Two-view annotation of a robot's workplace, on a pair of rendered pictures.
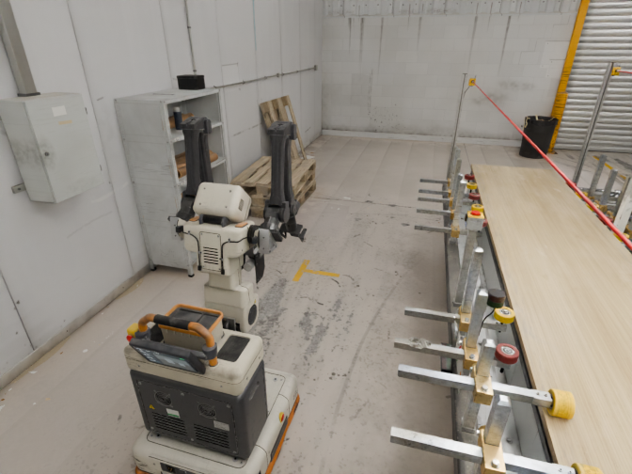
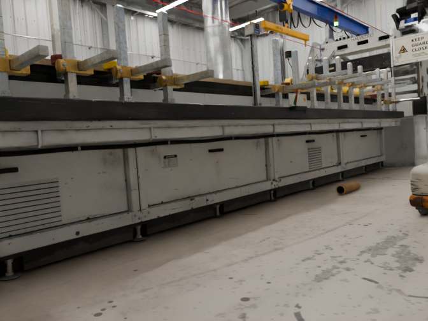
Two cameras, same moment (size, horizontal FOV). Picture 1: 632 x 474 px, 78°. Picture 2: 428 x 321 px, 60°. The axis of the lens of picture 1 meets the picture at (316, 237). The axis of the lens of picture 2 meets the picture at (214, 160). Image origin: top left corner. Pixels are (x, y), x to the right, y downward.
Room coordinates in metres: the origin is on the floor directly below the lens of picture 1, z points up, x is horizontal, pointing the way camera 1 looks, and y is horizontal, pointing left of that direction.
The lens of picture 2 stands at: (3.92, 0.08, 0.50)
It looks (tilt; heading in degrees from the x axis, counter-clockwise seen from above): 3 degrees down; 208
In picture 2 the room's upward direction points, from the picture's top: 4 degrees counter-clockwise
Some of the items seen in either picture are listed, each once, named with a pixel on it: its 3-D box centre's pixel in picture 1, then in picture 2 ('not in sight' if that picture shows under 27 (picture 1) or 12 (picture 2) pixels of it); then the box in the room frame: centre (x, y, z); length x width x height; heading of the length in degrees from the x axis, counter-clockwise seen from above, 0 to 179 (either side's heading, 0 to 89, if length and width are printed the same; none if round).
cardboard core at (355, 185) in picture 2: not in sight; (348, 187); (0.74, -0.34, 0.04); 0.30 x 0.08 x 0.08; 165
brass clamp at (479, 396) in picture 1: (481, 382); (313, 77); (0.92, -0.54, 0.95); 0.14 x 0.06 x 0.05; 165
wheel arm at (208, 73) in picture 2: (447, 230); (179, 81); (2.36, -0.89, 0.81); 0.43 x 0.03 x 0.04; 75
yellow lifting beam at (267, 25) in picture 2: not in sight; (286, 31); (-3.70, -1.98, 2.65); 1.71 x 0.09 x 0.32; 165
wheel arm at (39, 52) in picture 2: (445, 193); (17, 64); (3.08, -1.09, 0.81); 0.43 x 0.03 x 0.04; 75
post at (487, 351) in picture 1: (475, 395); (313, 88); (0.94, -0.55, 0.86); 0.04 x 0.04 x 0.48; 75
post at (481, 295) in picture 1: (471, 340); (296, 83); (1.18, -0.61, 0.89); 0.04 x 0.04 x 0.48; 75
